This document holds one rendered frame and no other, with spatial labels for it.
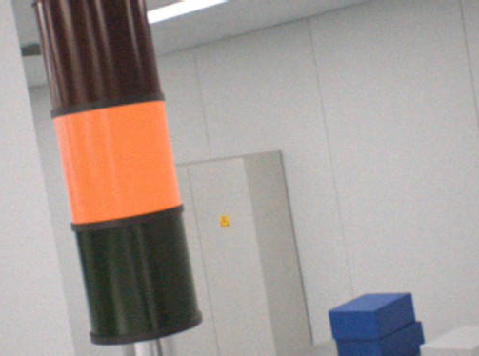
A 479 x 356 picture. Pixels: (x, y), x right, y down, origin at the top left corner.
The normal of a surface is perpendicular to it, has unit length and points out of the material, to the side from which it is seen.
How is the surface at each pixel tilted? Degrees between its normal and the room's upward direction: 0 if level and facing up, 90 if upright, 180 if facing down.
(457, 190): 90
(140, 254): 90
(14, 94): 90
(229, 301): 90
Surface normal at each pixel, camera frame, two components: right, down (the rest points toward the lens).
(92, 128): -0.22, 0.09
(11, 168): 0.70, -0.08
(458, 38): -0.69, 0.15
